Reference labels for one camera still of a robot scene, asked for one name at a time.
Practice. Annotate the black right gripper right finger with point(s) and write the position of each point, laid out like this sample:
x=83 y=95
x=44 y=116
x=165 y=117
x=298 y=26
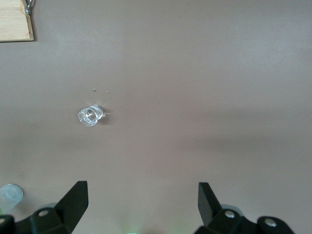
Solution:
x=207 y=202

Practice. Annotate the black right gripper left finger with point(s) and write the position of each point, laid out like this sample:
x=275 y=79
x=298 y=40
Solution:
x=73 y=202

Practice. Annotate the clear glass shaker cup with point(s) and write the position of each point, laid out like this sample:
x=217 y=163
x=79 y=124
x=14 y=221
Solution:
x=89 y=116

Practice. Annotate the green sleeved glass bottle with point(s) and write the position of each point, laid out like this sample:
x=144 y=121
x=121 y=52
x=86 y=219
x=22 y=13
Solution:
x=9 y=196

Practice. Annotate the brown table cover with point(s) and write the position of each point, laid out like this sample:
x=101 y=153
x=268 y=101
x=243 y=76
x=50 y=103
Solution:
x=182 y=97

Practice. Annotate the wooden cutting board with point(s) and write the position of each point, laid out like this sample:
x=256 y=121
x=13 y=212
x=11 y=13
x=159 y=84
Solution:
x=13 y=22

